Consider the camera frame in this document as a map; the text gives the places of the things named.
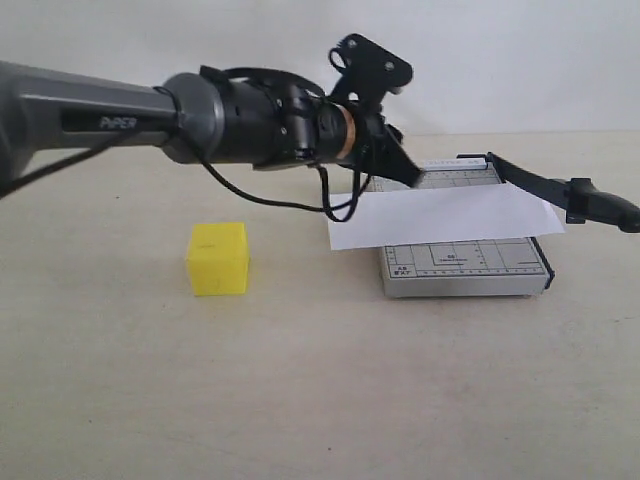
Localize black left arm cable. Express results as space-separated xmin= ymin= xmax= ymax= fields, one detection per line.
xmin=0 ymin=67 xmax=374 ymax=224

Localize black cutter blade arm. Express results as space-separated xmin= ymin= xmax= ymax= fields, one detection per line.
xmin=456 ymin=152 xmax=639 ymax=234

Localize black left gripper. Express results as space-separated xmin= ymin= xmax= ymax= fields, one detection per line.
xmin=344 ymin=113 xmax=424 ymax=188

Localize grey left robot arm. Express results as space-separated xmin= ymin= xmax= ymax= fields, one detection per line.
xmin=1 ymin=62 xmax=423 ymax=187

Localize grey paper cutter base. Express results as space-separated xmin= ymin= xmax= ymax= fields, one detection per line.
xmin=377 ymin=154 xmax=555 ymax=298

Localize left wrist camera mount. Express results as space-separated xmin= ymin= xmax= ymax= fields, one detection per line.
xmin=328 ymin=33 xmax=414 ymax=110

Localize yellow cube block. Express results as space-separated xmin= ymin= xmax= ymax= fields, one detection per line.
xmin=185 ymin=222 xmax=250 ymax=296

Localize white paper sheet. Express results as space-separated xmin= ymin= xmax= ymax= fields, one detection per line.
xmin=328 ymin=183 xmax=565 ymax=251

